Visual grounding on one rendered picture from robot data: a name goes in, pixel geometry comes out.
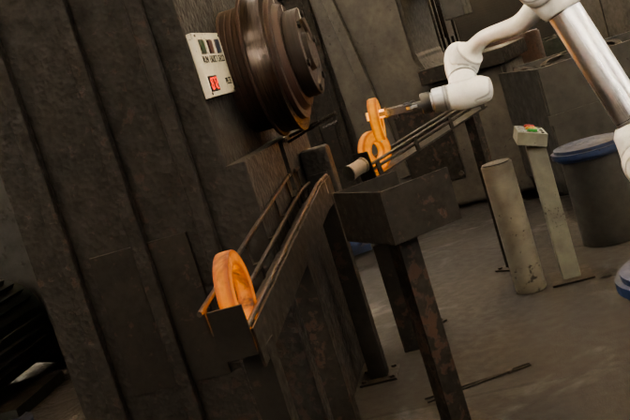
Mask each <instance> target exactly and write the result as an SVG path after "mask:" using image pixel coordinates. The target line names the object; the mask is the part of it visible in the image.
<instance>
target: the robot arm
mask: <svg viewBox="0 0 630 420"><path fill-rule="evenodd" d="M519 1H520V2H521V3H523V4H524V5H523V6H522V8H521V9H520V11H519V12H518V13H517V14H516V15H515V16H514V17H512V18H510V19H508V20H505V21H503V22H499V23H496V24H494V25H491V26H490V27H488V28H485V29H483V30H481V31H480V32H478V33H477V34H476V35H474V36H473V37H472V38H471V39H470V40H469V41H467V42H460V41H458V42H454V43H452V44H450V45H449V46H448V48H447V49H446V51H445V54H444V69H445V74H446V78H447V80H448V84H447V85H443V86H440V87H436V88H432V89H431V93H429V92H425V93H421V94H420V95H419V97H420V101H415V100H411V101H410V102H406V103H403V104H401V105H397V106H394V107H391V108H386V109H385V107H384V108H383V109H381V110H379V116H380V118H384V117H386V118H388V116H391V115H395V114H400V113H410V112H417V109H420V108H422V111H423V113H424V114H427V113H433V112H434V111H435V112H436V113H440V112H447V111H452V110H465V109H470V108H473V107H476V106H479V105H482V104H484V103H486V102H488V101H490V100H491V99H492V97H493V86H492V82H491V80H490V78H489V77H486V76H481V75H479V76H477V75H476V73H477V72H478V70H479V68H480V65H481V62H482V61H483V55H482V51H483V50H484V49H485V48H486V46H487V45H488V44H490V43H492V42H496V41H499V40H503V39H506V38H511V37H514V36H517V35H519V34H521V33H523V32H525V31H527V30H528V29H530V28H531V27H532V26H533V25H535V24H536V23H537V22H538V21H539V20H540V19H542V20H544V21H546V22H548V21H549V22H550V23H551V25H552V26H553V28H554V29H555V31H556V33H557V34H558V36H559V37H560V39H561V40H562V43H563V44H564V46H565V47H566V49H567V50H568V51H569V53H570V54H571V56H572V57H573V59H574V60H575V62H576V64H577V66H578V67H579V69H580V70H581V72H582V74H583V75H584V77H585V78H586V80H587V81H588V83H589V85H590V86H591V88H592V90H593V91H594V93H595V94H596V95H597V97H598V98H599V100H600V101H601V103H602V105H603V106H604V108H605V109H606V111H607V113H608V115H609V116H610V118H611V119H612V121H613V122H614V124H615V126H616V127H617V129H615V133H614V142H615V144H616V147H617V149H618V152H619V155H620V158H621V161H622V170H623V172H624V174H625V176H626V177H627V179H628V180H629V181H630V80H629V79H628V77H627V75H626V74H625V72H624V71H623V69H622V67H621V65H620V64H619V62H618V61H617V59H616V58H615V56H614V54H613V53H612V51H611V50H610V48H609V47H608V45H607V44H606V42H605V41H604V39H603V38H602V36H601V35H600V33H599V31H598V30H597V28H596V27H595V25H594V24H593V21H592V20H591V18H590V17H589V15H588V14H587V12H586V10H585V9H584V7H583V6H582V5H581V4H580V2H579V1H580V0H519Z"/></svg>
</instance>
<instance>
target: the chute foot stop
mask: <svg viewBox="0 0 630 420"><path fill-rule="evenodd" d="M206 317H207V319H208V321H209V324H210V326H211V329H212V332H213V335H214V337H215V340H216V343H217V346H218V349H219V352H220V354H221V357H222V360H223V362H224V363H225V362H229V361H232V360H236V359H240V358H244V357H248V356H251V355H255V354H259V352H258V349H257V346H256V343H255V341H254V338H253V336H252V333H251V330H250V328H249V325H248V320H247V318H246V315H245V312H244V310H243V307H242V305H241V304H239V305H235V306H231V307H225V308H222V309H218V310H214V311H210V312H206Z"/></svg>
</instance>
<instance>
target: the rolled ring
mask: <svg viewBox="0 0 630 420"><path fill-rule="evenodd" d="M213 281H214V288H215V293H216V297H217V303H218V306H219V309H222V308H227V307H231V306H235V305H239V304H241V305H242V307H243V310H244V312H245V315H246V318H247V319H248V317H249V315H250V313H251V311H252V309H253V308H254V306H255V304H256V302H257V300H256V295H255V292H254V288H253V285H252V282H251V279H250V276H249V273H248V270H247V268H246V266H245V264H244V262H243V260H242V259H241V257H240V256H239V254H238V253H237V252H236V251H235V250H232V249H230V250H226V251H223V252H219V253H218V254H217V255H216V256H215V257H214V260H213ZM234 288H235V289H234ZM235 292H236V294H237V297H236V294H235ZM237 298H238V300H237Z"/></svg>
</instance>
